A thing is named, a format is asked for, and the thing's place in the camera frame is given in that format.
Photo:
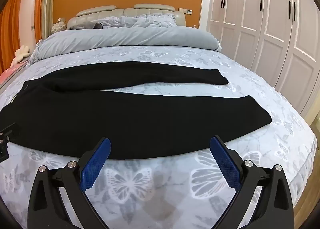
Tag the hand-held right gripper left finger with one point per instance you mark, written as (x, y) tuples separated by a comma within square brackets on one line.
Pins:
[(96, 166)]

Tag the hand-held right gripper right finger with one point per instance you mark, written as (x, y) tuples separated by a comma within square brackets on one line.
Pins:
[(226, 166)]

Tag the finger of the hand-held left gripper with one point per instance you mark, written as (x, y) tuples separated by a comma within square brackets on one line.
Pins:
[(8, 136)]

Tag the black pants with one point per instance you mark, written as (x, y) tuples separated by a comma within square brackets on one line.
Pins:
[(75, 114)]

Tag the butterfly print bed sheet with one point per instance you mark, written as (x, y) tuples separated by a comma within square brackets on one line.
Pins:
[(175, 181)]

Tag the white flower plush toy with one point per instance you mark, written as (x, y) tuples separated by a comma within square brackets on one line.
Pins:
[(22, 54)]

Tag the pleated orange curtain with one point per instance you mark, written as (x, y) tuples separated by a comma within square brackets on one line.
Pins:
[(11, 31)]

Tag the white fluffy ornament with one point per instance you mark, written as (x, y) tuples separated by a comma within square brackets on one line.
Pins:
[(58, 26)]

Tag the grey duvet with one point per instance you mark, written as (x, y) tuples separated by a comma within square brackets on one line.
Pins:
[(130, 37)]

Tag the narrow orange curtain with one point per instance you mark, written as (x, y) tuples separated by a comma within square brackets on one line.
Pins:
[(40, 6)]

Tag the dark cylinder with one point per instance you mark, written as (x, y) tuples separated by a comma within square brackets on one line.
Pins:
[(99, 26)]

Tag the grey floral pillow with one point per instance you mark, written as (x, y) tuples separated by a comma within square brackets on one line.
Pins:
[(110, 22), (147, 20)]

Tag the white panelled wardrobe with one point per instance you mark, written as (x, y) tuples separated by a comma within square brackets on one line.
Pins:
[(270, 19)]

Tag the beige padded headboard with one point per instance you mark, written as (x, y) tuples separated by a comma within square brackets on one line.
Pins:
[(105, 12)]

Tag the white wall thermostat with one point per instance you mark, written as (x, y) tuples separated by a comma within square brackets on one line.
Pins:
[(189, 12)]

